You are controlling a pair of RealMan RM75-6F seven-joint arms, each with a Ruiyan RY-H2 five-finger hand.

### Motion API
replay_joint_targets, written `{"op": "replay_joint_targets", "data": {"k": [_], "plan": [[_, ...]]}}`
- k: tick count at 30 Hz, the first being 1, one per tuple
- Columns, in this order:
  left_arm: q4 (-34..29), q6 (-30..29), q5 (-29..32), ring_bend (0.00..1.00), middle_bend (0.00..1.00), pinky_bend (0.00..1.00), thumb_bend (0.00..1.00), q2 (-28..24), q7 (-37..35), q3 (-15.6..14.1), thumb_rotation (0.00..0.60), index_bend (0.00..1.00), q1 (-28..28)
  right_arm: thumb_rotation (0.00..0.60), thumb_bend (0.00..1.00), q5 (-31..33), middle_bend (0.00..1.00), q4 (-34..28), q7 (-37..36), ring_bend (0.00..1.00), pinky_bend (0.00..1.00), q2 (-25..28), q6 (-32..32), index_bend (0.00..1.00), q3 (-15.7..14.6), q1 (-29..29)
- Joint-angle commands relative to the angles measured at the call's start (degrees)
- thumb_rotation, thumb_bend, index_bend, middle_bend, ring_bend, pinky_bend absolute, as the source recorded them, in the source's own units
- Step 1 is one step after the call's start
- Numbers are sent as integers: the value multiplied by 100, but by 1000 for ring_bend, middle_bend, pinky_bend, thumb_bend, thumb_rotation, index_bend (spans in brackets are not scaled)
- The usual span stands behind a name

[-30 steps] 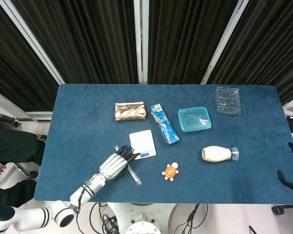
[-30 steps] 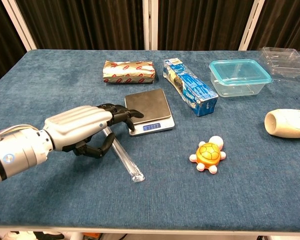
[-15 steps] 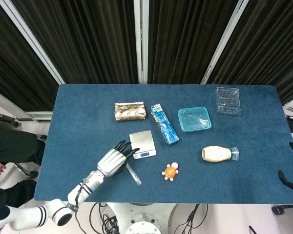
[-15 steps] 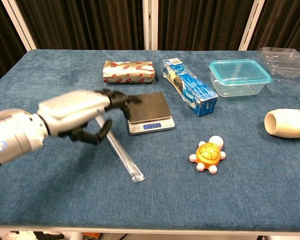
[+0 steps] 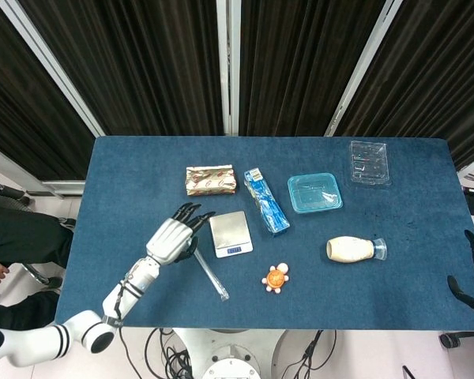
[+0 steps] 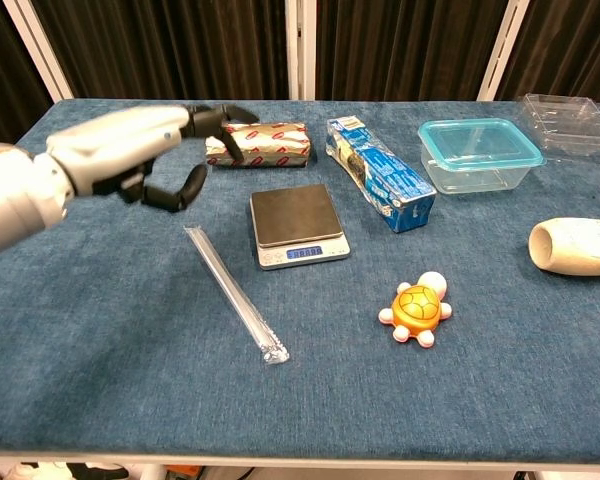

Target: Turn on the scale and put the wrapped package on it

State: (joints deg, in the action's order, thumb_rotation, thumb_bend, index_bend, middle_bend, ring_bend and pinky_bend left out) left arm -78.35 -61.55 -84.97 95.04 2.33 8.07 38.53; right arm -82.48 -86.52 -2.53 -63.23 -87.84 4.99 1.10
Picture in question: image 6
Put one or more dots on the blue table cloth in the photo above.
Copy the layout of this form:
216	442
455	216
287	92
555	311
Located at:
130	350

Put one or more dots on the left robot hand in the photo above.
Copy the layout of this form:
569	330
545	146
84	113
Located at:
115	145

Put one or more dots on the cream squeeze bottle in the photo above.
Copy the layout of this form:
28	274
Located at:
575	247

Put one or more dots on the orange turtle toy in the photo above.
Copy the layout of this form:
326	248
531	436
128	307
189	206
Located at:
417	307

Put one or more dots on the small silver digital scale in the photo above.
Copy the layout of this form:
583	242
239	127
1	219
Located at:
295	212

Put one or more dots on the clear plastic tube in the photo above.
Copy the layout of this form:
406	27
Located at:
235	295

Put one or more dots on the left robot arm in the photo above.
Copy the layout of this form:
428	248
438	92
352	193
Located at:
15	200

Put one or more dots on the clear container teal lid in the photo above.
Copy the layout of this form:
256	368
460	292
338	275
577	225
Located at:
480	150

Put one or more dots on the patterned snack packet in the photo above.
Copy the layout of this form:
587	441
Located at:
270	145

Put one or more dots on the blue carton box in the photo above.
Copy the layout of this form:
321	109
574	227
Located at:
380	175

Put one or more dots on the clear plastic tray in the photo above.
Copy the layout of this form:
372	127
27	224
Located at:
570	122

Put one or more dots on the dark pleated curtain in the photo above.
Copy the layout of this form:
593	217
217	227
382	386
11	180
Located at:
405	45
5	65
180	45
570	45

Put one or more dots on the white frame post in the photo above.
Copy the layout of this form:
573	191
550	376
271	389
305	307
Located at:
300	50
39	50
500	50

